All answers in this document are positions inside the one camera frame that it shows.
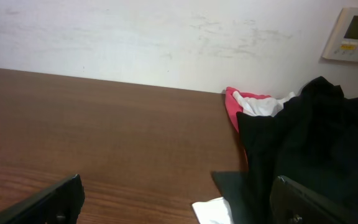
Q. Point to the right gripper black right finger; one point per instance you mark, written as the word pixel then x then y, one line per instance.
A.
pixel 293 203

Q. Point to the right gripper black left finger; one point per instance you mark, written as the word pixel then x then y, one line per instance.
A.
pixel 58 203

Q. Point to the black t-shirt with white print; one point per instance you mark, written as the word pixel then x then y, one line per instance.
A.
pixel 313 140

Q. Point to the white garment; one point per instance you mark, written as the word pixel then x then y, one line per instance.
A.
pixel 261 107

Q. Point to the red garment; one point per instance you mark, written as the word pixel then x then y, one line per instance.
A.
pixel 232 106

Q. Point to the white wall control panel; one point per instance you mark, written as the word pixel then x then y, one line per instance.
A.
pixel 342 44

